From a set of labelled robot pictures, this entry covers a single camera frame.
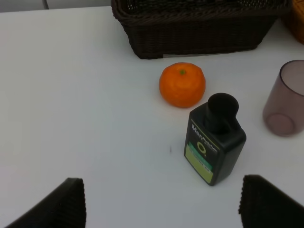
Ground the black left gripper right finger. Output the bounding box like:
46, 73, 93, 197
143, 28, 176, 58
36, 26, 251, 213
238, 174, 304, 228

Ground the dark brown wicker basket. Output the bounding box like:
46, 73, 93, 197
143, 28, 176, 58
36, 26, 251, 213
111, 0, 292, 59

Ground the orange wicker basket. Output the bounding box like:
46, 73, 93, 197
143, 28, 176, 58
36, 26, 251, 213
282, 0, 304, 44

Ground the purple translucent plastic cup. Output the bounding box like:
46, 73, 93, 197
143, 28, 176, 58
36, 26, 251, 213
263, 60, 304, 136

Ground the black pump bottle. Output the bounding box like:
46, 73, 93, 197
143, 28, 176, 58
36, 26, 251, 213
184, 93, 247, 186

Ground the orange mandarin fruit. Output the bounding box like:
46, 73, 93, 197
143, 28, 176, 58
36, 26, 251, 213
159, 62, 206, 108

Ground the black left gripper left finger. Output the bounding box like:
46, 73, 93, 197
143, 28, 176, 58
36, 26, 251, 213
7, 178, 86, 228

